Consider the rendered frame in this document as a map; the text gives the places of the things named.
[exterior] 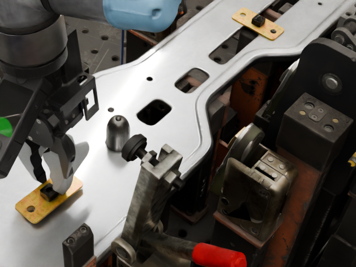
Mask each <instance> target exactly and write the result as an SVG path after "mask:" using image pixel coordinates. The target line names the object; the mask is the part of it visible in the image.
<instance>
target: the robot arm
mask: <svg viewBox="0 0 356 267"><path fill-rule="evenodd" d="M181 1H182V0H0V68H1V69H2V70H3V71H4V72H5V74H4V76H3V78H2V80H1V82H0V179H4V178H6V177H7V176H8V174H9V172H10V170H11V168H12V166H13V164H14V162H15V160H16V158H17V156H18V157H19V159H20V160H21V162H22V163H23V165H24V166H25V168H26V169H27V170H28V172H29V173H30V174H31V176H32V177H33V178H34V179H35V180H36V181H38V182H40V183H42V184H44V183H45V182H46V181H47V178H46V172H45V170H44V169H43V167H42V156H43V159H44V161H45V162H46V164H47V165H48V167H49V169H50V175H49V176H50V178H51V180H52V184H53V186H52V189H53V190H55V191H56V192H58V193H60V194H62V195H63V194H64V193H66V192H67V190H68V189H69V188H70V187H71V185H72V181H73V176H74V174H75V172H76V171H77V170H78V168H79V167H80V165H81V164H82V162H83V161H84V159H85V158H86V156H87V155H88V153H89V150H90V146H89V144H88V142H87V141H84V142H81V143H78V144H75V143H74V139H73V137H72V135H70V134H66V132H67V131H68V130H69V129H70V128H73V127H74V126H75V125H76V124H77V123H79V122H80V121H81V120H82V118H83V116H84V114H85V120H86V121H89V119H90V118H91V117H92V116H93V115H95V114H96V113H97V112H98V110H99V102H98V96H97V89H96V81H95V76H93V75H91V74H88V73H86V72H84V71H83V69H82V61H81V54H80V50H79V44H78V37H77V30H76V28H73V27H71V26H66V25H65V19H64V15H65V16H70V17H75V18H78V19H83V20H88V21H93V22H98V23H103V24H108V25H111V26H113V27H115V28H117V29H121V30H131V29H134V30H140V31H147V32H155V33H156V32H162V31H164V30H166V29H167V28H168V27H169V26H170V25H171V24H172V23H173V21H174V19H175V17H176V15H177V12H178V8H179V4H180V3H181ZM83 78H87V80H86V81H85V82H84V83H83V84H82V85H80V84H79V82H77V81H78V80H79V79H83ZM91 90H93V96H94V103H95V104H94V105H93V106H92V107H90V108H89V109H87V105H88V104H89V101H88V98H87V97H86V95H87V94H88V93H89V92H90V91H91ZM83 110H84V112H83Z"/></svg>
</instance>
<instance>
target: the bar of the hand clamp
mask: <svg viewBox="0 0 356 267"><path fill-rule="evenodd" d="M146 141H147V138H146V137H145V136H144V135H142V134H141V133H140V134H135V135H133V136H132V137H131V138H130V139H129V140H128V141H127V142H126V143H125V145H124V146H123V148H122V151H121V152H122V158H123V159H125V160H126V161H127V162H129V161H134V160H136V159H137V158H139V159H140V160H141V162H140V166H141V168H140V172H139V175H138V178H137V182H136V186H135V189H134V192H133V195H132V199H131V203H130V206H129V210H128V213H127V217H126V221H125V223H124V227H123V230H122V234H121V238H122V239H124V240H125V241H126V242H128V243H129V244H130V245H131V246H132V247H133V249H134V250H135V252H136V254H137V251H138V249H139V245H140V242H141V240H142V238H143V237H144V236H145V235H146V234H147V233H148V232H149V231H153V232H155V231H156V228H157V225H158V223H159V220H160V218H161V215H162V212H163V210H164V207H165V204H166V202H167V199H168V196H169V194H170V191H171V188H172V187H175V188H176V189H177V190H178V191H180V190H181V189H182V188H183V187H184V186H185V184H186V183H185V182H184V181H183V180H182V179H180V175H181V172H180V171H179V168H180V165H181V162H182V159H183V156H182V155H181V154H180V153H179V152H177V151H176V150H175V149H173V148H172V147H171V146H169V145H168V144H167V143H165V144H164V145H163V146H162V147H161V150H160V152H159V156H158V159H156V157H157V153H156V152H155V151H154V150H151V151H149V152H148V151H146V150H145V148H146V146H147V142H146Z"/></svg>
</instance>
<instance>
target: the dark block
mask: <svg viewBox="0 0 356 267"><path fill-rule="evenodd" d="M352 124H353V119H351V118H349V117H348V116H346V115H345V114H343V113H341V112H339V111H338V110H336V109H334V108H332V107H330V106H329V105H327V104H325V103H323V102H322V101H320V100H318V99H317V98H315V97H313V96H311V95H309V94H308V93H304V94H303V95H302V96H301V97H300V98H299V99H298V100H297V101H296V102H295V103H294V104H293V105H292V106H291V107H290V108H289V109H288V110H287V111H286V112H285V113H284V115H283V118H282V122H281V126H280V129H279V132H278V136H277V139H276V142H275V144H276V147H277V148H278V150H277V154H278V155H280V156H282V157H283V158H285V159H286V160H288V161H290V162H291V163H293V164H295V165H296V166H297V167H298V169H299V175H298V178H297V181H296V184H295V187H294V189H293V192H292V195H291V198H290V200H289V203H288V206H287V209H286V212H285V214H284V217H283V218H284V221H283V223H282V224H281V225H280V227H279V228H278V229H277V230H276V231H275V234H274V237H273V238H272V239H271V241H270V243H269V247H268V250H267V252H266V255H265V258H264V261H263V264H262V267H290V266H291V263H292V260H293V258H294V256H295V253H296V251H297V248H298V246H299V242H300V240H301V238H302V236H303V233H304V231H305V228H306V226H307V224H308V221H309V219H310V215H311V214H312V211H313V209H314V206H315V204H316V201H317V199H318V196H319V194H320V192H321V189H322V187H323V185H324V182H325V180H326V177H327V175H328V172H329V170H330V168H331V165H332V162H333V160H335V158H336V157H337V156H338V154H339V153H340V152H341V150H342V148H343V146H344V143H345V141H346V138H347V136H348V134H349V131H350V129H351V127H352Z"/></svg>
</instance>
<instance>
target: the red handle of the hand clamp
mask: <svg viewBox="0 0 356 267"><path fill-rule="evenodd" d="M139 246H140V247H145V248H148V249H151V250H155V251H158V252H162V253H165V254H169V255H172V256H176V257H180V258H182V259H186V260H189V261H193V262H194V263H195V264H198V265H202V266H205V267H246V266H247V262H246V257H245V255H244V254H243V253H242V252H238V251H233V250H229V249H226V248H222V247H218V246H214V245H210V244H206V243H196V242H192V241H187V240H184V239H180V238H177V237H173V236H169V235H164V234H161V233H157V232H153V231H149V232H148V233H147V234H146V235H145V236H144V237H143V238H142V240H141V242H140V245H139Z"/></svg>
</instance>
